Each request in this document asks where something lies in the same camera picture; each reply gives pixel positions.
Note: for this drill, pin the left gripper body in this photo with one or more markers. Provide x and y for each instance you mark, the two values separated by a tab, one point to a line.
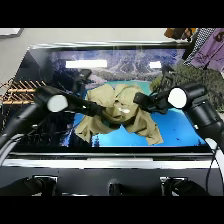
94	109

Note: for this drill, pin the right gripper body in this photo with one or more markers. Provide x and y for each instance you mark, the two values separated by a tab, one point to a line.
145	101

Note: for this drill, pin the khaki long-sleeved shirt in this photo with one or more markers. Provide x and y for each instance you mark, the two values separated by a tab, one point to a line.
140	125

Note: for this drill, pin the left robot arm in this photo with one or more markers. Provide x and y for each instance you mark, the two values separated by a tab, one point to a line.
30	113

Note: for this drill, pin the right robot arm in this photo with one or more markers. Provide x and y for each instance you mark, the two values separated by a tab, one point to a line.
203	113

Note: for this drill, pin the orange-brown garment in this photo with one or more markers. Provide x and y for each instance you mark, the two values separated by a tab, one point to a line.
176	32

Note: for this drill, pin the purple garment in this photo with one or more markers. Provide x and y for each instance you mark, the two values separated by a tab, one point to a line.
210	50

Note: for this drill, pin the dotted black and white garment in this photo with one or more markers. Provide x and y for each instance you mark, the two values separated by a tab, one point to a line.
201	36

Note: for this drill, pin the silver frame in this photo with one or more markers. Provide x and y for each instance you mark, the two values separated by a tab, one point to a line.
100	163

